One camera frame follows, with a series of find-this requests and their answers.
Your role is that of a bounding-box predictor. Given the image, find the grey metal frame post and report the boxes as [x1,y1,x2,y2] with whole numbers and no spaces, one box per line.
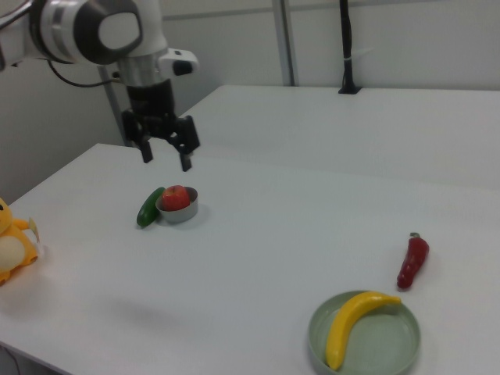
[272,0,301,87]
[96,65,132,148]

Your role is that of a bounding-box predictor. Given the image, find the red apple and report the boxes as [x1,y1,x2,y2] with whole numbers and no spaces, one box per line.
[161,184,191,213]

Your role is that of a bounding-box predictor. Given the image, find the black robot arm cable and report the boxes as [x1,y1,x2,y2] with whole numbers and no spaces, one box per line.
[46,58,120,88]

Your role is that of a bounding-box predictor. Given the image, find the orange plush toy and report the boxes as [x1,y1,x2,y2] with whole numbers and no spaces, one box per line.
[0,196,43,288]

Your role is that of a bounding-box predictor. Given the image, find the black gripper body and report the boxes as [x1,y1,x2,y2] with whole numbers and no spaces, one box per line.
[121,79,202,154]

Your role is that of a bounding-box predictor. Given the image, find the green plastic plate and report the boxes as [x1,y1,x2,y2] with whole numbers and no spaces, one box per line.
[308,289,422,375]

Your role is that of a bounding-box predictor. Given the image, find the white cable tie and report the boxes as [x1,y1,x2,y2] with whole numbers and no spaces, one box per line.
[343,48,374,63]

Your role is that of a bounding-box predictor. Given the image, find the black pole with clamp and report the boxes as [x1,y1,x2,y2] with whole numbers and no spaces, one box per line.
[337,0,363,95]

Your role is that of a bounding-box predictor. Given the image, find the red chili pepper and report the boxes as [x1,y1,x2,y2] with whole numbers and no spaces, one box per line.
[396,232,430,291]

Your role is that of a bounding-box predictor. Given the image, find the green cucumber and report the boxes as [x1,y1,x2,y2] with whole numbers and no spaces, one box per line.
[136,187,166,228]

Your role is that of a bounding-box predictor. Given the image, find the small metal bowl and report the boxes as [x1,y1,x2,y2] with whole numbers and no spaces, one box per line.
[155,186,199,224]

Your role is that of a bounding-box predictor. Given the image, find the yellow banana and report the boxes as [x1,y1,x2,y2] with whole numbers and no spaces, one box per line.
[325,291,403,371]

